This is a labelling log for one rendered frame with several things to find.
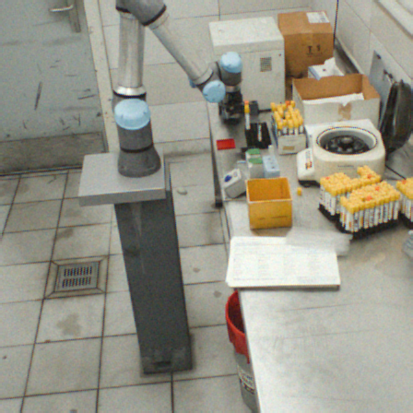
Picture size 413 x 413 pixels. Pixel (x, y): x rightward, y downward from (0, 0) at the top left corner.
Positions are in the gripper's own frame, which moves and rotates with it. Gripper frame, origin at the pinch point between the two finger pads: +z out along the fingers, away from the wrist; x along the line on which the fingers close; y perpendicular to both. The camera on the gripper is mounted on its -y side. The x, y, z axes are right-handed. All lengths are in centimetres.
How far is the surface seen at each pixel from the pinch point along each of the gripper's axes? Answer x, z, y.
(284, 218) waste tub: 9, -36, 65
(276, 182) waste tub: 8, -34, 52
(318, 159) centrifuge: 23, -32, 43
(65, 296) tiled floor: -83, 85, 38
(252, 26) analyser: 12.7, -9.4, -34.4
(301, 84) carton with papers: 28.8, -5.3, -6.3
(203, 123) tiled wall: -7, 132, -85
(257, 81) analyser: 12.1, -3.2, -11.1
